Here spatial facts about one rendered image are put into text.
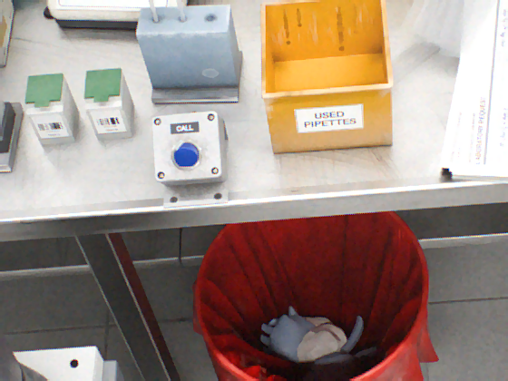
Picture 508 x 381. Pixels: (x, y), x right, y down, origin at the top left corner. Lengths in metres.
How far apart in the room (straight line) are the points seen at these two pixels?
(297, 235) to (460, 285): 0.47
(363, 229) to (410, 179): 0.56
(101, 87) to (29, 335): 1.04
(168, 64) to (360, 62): 0.22
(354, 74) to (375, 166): 0.13
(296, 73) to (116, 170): 0.23
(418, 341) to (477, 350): 0.46
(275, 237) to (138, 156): 0.54
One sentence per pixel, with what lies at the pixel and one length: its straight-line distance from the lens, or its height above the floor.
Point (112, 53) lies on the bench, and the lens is 1.30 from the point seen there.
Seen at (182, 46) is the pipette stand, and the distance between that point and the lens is 1.17.
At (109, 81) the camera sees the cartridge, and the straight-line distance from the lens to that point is 1.18.
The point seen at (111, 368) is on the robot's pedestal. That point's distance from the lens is 1.06.
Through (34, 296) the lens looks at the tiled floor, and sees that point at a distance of 2.18.
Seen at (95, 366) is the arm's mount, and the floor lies 0.90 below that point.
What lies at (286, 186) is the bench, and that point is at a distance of 1.13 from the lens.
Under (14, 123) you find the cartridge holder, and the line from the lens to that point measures 1.24.
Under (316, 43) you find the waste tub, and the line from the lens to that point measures 1.22.
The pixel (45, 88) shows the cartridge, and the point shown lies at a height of 0.94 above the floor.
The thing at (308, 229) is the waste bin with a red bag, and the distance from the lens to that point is 1.71.
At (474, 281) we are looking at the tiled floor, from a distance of 2.08.
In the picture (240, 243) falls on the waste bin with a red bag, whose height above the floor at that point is 0.41.
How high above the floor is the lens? 1.80
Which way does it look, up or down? 54 degrees down
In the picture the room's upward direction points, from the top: 12 degrees counter-clockwise
